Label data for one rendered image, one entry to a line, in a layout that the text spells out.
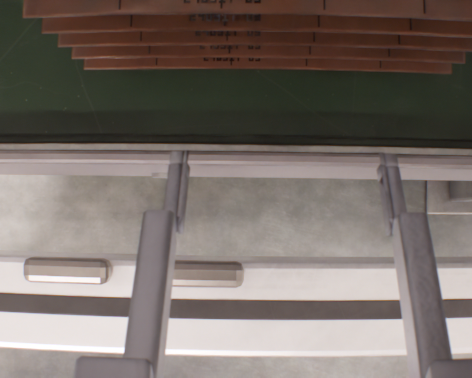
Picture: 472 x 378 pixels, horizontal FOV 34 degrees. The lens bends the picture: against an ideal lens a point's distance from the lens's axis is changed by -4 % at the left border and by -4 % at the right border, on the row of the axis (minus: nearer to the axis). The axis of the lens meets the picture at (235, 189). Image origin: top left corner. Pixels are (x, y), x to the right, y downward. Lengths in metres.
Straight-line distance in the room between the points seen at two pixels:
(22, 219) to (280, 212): 0.30
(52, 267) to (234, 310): 0.07
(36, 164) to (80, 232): 0.70
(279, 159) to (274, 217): 0.70
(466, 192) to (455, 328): 0.54
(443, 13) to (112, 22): 0.07
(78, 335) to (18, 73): 0.13
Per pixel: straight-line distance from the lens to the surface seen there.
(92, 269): 0.31
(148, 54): 0.21
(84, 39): 0.20
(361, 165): 0.22
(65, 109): 0.24
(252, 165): 0.22
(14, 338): 0.34
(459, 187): 0.90
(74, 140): 0.24
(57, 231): 0.94
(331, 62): 0.22
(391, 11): 0.17
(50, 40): 0.24
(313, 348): 0.33
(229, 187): 0.91
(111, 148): 0.24
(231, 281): 0.31
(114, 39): 0.20
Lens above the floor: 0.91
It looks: 88 degrees down
